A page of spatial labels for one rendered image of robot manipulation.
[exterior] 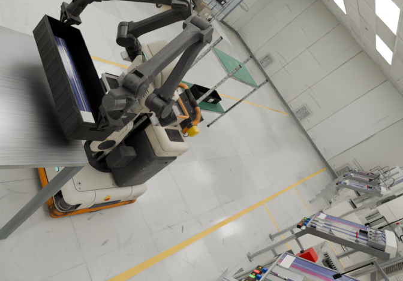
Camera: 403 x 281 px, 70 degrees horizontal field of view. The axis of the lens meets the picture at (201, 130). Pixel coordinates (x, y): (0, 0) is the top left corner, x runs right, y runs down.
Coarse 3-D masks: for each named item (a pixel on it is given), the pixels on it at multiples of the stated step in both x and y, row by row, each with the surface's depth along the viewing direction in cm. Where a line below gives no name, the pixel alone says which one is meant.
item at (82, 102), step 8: (56, 40) 130; (64, 40) 134; (64, 48) 131; (64, 56) 127; (64, 64) 124; (72, 64) 129; (72, 72) 125; (72, 80) 122; (80, 88) 123; (80, 96) 120; (80, 104) 118; (88, 112) 119; (88, 120) 116
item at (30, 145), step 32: (0, 32) 123; (0, 64) 114; (32, 64) 126; (0, 96) 105; (32, 96) 116; (0, 128) 98; (32, 128) 108; (0, 160) 92; (32, 160) 100; (64, 160) 110
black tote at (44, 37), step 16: (48, 16) 124; (32, 32) 127; (48, 32) 121; (64, 32) 135; (80, 32) 136; (48, 48) 119; (80, 48) 135; (48, 64) 118; (80, 64) 134; (48, 80) 117; (64, 80) 111; (80, 80) 132; (96, 80) 127; (64, 96) 110; (96, 96) 126; (64, 112) 109; (80, 112) 105; (96, 112) 125; (64, 128) 108; (80, 128) 106; (96, 128) 110; (112, 128) 116
